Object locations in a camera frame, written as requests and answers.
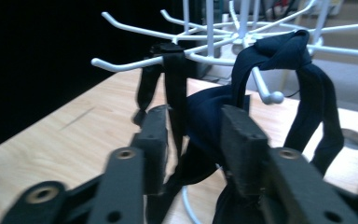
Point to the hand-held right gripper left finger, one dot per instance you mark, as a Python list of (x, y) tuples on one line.
[(155, 140)]

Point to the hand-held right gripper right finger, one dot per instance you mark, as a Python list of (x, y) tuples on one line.
[(242, 149)]

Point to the navy cloth tie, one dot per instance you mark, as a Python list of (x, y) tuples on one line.
[(205, 118)]

